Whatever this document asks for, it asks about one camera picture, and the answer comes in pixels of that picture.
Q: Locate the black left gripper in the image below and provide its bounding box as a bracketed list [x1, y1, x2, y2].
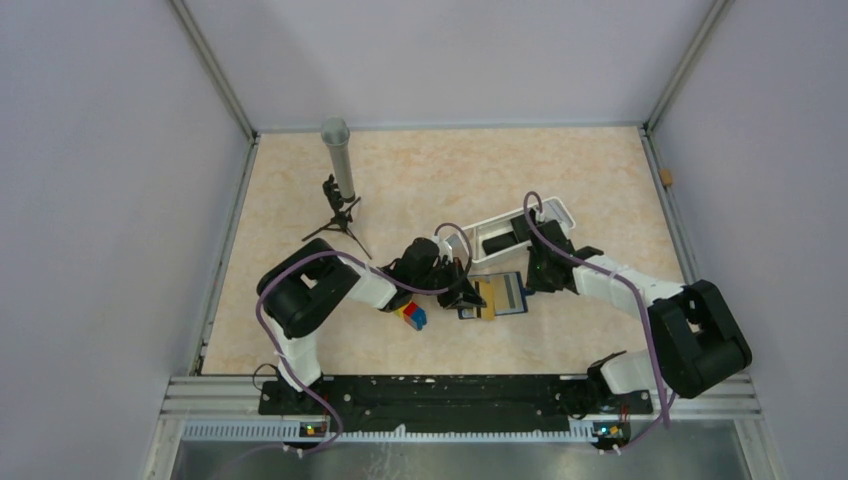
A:
[411, 256, 487, 310]

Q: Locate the gold credit card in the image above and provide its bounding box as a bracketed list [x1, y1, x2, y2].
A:
[475, 280, 495, 321]
[491, 273, 523, 315]

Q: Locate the dark blue card holder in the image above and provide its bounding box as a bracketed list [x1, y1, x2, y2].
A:
[458, 271, 528, 321]

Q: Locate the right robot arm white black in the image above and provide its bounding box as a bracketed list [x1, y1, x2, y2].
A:
[522, 208, 753, 412]

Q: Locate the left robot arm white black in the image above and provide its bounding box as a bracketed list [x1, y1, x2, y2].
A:
[256, 236, 487, 414]

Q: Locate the black card in tray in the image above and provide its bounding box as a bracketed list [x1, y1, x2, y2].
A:
[481, 214, 530, 255]

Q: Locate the white card tray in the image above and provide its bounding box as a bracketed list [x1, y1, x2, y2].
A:
[463, 197, 577, 268]

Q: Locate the red blue toy brick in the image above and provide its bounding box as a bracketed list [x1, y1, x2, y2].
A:
[397, 301, 427, 331]

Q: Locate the small brown cork piece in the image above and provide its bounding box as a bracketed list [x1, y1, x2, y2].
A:
[658, 168, 673, 188]

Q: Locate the black mini tripod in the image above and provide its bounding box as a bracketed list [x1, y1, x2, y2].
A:
[302, 175, 372, 259]

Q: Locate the grey microphone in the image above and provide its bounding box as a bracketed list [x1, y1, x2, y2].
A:
[321, 116, 356, 203]

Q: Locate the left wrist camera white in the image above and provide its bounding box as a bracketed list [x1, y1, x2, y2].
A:
[442, 234, 467, 257]

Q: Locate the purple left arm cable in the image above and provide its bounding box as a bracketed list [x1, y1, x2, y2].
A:
[254, 222, 474, 455]

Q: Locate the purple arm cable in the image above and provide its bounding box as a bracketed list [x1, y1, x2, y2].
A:
[254, 222, 474, 455]
[523, 191, 677, 452]

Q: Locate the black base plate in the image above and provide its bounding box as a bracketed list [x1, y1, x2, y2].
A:
[258, 374, 654, 433]

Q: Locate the aluminium frame rail right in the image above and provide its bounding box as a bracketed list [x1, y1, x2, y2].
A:
[639, 1, 734, 282]

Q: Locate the aluminium frame rail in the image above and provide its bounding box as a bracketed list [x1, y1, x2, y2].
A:
[639, 1, 734, 282]
[169, 1, 255, 376]

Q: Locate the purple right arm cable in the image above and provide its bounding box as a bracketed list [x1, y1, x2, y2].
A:
[523, 191, 677, 452]

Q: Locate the aluminium frame rail left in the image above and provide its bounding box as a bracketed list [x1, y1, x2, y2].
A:
[169, 1, 255, 376]

